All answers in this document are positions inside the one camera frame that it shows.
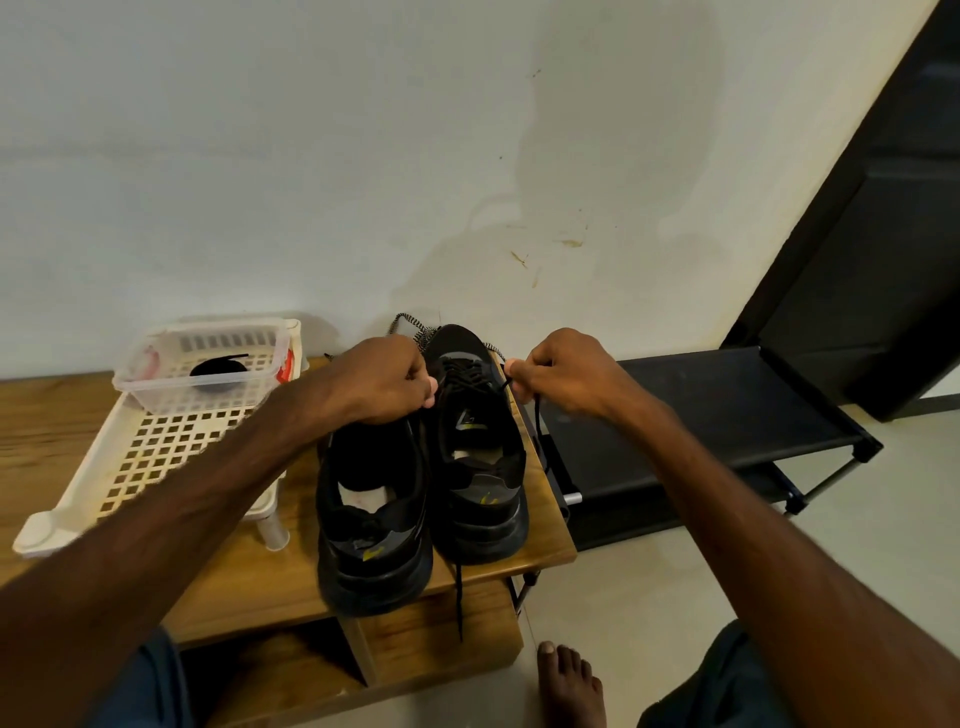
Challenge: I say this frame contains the black shoelaces bundle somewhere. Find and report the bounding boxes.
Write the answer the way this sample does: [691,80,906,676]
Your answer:
[189,354,252,378]

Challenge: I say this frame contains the large white plastic tray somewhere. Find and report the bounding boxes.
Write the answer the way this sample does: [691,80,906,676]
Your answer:
[12,316,306,561]

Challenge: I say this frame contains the black shoe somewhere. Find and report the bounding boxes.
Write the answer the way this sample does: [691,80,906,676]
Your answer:
[315,417,440,618]
[420,322,531,566]

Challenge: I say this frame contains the low wooden table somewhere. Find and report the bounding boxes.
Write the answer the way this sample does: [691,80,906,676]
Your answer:
[0,354,579,728]

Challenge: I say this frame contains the person's left forearm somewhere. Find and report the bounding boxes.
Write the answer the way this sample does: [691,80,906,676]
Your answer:
[0,382,347,728]

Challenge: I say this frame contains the person's blue shorts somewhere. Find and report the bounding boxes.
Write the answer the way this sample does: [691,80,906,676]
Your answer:
[82,618,804,728]

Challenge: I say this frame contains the single black shoelace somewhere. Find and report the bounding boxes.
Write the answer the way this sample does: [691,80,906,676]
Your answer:
[427,352,549,644]

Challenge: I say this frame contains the small white plastic basket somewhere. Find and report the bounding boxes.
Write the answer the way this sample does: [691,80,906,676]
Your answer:
[112,318,303,416]

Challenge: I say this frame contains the person's left hand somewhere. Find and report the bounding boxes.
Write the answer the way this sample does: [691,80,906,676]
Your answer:
[307,334,440,437]

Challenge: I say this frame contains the person's right hand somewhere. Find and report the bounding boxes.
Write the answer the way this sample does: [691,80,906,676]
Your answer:
[504,327,662,429]

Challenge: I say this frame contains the person's right forearm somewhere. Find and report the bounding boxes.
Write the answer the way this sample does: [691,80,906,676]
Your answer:
[627,397,960,728]

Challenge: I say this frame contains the black shoe rack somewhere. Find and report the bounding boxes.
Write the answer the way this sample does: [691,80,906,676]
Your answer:
[522,345,885,551]

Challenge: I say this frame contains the dark door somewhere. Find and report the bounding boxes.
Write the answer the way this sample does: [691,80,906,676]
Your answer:
[723,0,960,422]

